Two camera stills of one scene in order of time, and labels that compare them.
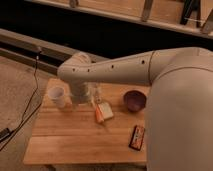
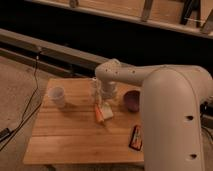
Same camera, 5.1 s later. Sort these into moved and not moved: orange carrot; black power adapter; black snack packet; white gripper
Moved: white gripper
Not moved: black snack packet; black power adapter; orange carrot
